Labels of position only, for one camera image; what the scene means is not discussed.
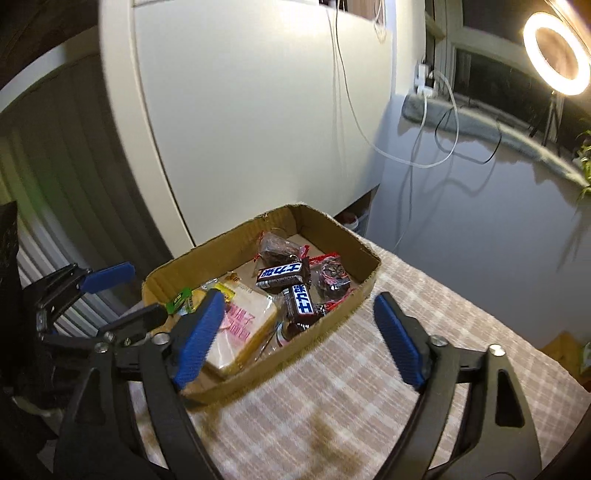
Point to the white power strip with chargers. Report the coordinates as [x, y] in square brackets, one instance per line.
[425, 78]

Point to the white cabinet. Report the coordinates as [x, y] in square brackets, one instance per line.
[254, 138]

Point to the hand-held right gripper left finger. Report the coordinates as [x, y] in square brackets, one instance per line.
[198, 337]

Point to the green candy packet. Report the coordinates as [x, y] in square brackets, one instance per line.
[182, 300]

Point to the potted spider plant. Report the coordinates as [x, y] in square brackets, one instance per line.
[585, 161]

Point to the cardboard box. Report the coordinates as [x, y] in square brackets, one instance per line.
[300, 350]

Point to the window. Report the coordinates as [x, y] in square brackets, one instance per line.
[489, 74]

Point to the dark chocolate bar packet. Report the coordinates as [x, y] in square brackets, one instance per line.
[281, 274]
[300, 304]

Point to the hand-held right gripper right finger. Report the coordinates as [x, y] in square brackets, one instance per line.
[399, 339]

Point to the sliced bread packet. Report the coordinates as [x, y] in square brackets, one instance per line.
[244, 323]

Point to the yellow candy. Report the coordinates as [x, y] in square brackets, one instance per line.
[226, 290]

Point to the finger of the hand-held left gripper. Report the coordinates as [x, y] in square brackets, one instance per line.
[138, 321]
[108, 276]

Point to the grey striped curtain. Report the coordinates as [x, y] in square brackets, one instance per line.
[69, 184]

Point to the plaid tablecloth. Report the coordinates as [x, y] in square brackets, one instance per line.
[369, 415]

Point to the black light tripod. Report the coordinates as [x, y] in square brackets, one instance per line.
[547, 120]

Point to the brownie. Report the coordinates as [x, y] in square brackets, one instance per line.
[334, 277]
[277, 247]

